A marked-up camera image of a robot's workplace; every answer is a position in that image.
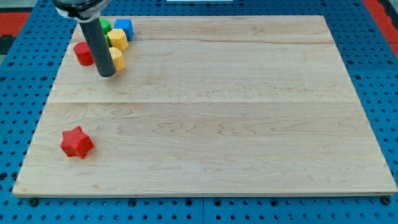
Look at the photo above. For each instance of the red star block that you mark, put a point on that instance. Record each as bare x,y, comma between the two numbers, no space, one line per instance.
76,142

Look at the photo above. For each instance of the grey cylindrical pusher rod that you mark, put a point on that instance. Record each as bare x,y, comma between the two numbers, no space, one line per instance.
98,46

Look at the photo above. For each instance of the black robot arm flange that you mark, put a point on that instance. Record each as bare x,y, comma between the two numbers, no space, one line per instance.
80,10

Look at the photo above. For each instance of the light wooden board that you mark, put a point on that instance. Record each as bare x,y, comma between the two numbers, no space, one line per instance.
210,106

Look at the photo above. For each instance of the yellow hexagon block lower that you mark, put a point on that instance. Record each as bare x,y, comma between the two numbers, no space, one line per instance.
117,58

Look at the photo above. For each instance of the yellow hexagon block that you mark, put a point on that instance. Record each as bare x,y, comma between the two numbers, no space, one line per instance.
118,39
117,58

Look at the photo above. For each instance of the yellow hexagon block upper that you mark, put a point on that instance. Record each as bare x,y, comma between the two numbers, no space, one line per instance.
118,39

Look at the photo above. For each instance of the blue cube block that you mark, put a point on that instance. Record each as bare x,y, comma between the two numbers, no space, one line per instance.
127,26

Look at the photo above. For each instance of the green block behind rod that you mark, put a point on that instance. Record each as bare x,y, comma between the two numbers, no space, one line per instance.
107,40

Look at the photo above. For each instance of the green round block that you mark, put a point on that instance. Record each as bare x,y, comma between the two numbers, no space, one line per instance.
105,25

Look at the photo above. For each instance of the red cylinder block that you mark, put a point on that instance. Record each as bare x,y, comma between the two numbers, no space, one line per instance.
83,54

